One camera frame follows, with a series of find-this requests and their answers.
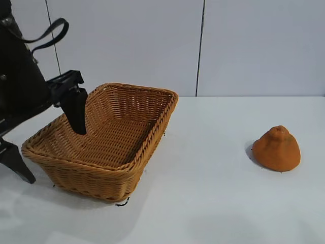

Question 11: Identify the orange cone-shaped bread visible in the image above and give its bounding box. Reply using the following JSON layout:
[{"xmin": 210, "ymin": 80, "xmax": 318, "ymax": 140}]
[{"xmin": 251, "ymin": 125, "xmax": 302, "ymax": 172}]

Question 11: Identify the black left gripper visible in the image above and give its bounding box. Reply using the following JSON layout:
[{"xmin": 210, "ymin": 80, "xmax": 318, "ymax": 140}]
[{"xmin": 0, "ymin": 19, "xmax": 88, "ymax": 184}]

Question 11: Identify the brown woven wicker basket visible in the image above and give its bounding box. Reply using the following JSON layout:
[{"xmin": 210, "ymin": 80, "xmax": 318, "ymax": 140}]
[{"xmin": 21, "ymin": 82, "xmax": 179, "ymax": 203}]

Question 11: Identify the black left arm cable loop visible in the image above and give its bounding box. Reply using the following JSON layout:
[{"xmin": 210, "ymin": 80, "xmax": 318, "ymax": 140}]
[{"xmin": 21, "ymin": 17, "xmax": 70, "ymax": 55}]

